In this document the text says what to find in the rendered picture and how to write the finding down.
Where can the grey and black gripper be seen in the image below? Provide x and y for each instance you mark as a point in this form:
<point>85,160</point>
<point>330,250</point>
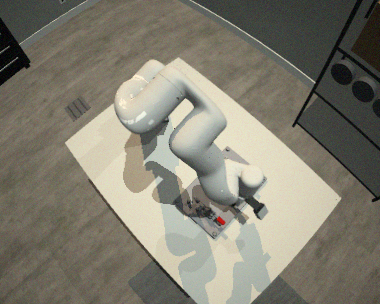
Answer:
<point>239,202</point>

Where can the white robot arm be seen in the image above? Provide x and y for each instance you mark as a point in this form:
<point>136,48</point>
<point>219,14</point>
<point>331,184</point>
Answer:
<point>143,104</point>

